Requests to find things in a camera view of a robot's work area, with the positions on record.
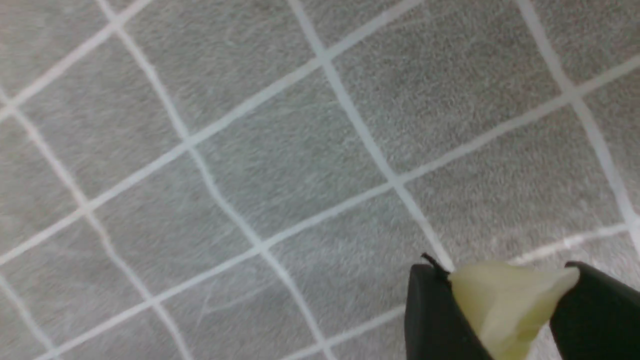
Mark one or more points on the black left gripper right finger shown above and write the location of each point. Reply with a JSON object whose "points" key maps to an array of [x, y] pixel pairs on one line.
{"points": [[598, 319]]}

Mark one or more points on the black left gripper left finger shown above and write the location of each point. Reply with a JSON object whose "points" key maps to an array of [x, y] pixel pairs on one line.
{"points": [[434, 325]]}

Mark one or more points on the pale translucent dumpling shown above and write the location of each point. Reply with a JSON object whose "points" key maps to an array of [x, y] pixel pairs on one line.
{"points": [[507, 305]]}

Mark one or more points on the grey checked tablecloth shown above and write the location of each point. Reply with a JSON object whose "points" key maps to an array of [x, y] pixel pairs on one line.
{"points": [[253, 179]]}

